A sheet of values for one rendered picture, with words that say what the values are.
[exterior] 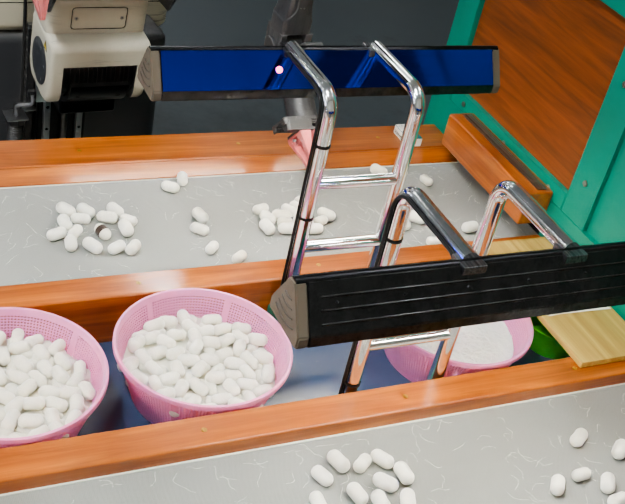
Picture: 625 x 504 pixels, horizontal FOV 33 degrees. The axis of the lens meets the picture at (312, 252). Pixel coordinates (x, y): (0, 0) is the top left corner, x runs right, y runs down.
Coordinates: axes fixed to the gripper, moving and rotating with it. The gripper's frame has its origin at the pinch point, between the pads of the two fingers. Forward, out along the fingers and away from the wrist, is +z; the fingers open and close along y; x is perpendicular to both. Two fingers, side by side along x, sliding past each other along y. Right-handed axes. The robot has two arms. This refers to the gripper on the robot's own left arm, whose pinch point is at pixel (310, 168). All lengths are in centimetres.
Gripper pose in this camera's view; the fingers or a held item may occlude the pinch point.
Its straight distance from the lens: 193.6
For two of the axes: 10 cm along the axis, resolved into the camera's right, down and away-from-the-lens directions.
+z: 1.7, 9.7, -1.6
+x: -3.9, 2.1, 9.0
